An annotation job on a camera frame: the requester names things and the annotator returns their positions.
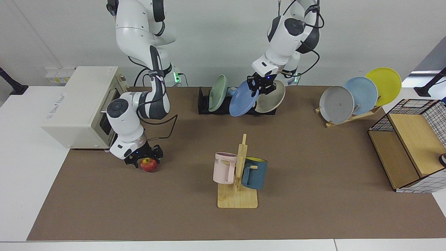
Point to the red yellow apple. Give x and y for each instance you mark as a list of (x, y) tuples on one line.
[(150, 165)]

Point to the beige plate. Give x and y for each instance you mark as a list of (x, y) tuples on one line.
[(271, 99)]

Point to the green plate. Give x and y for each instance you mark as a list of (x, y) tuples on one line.
[(217, 92)]

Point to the black dish rack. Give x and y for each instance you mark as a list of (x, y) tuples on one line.
[(204, 104)]

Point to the grey plate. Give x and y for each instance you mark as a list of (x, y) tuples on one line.
[(336, 104)]

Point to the wooden plate rack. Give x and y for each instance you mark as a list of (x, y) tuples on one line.
[(348, 120)]

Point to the light blue plate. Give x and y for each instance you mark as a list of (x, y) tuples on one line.
[(362, 94)]

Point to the yellow plate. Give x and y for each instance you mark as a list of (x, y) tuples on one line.
[(385, 83)]

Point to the small blue round thing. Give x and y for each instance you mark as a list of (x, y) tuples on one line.
[(232, 91)]

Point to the brown table cloth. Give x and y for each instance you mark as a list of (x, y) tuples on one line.
[(174, 209)]

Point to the pink mug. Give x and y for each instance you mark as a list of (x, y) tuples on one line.
[(223, 170)]

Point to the pale toaster oven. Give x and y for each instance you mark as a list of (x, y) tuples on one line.
[(76, 111)]

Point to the dark teal mug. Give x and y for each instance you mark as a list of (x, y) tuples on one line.
[(254, 176)]

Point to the wooden mug stand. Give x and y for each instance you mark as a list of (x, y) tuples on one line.
[(238, 198)]

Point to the white wall socket box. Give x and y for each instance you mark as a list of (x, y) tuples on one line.
[(59, 75)]

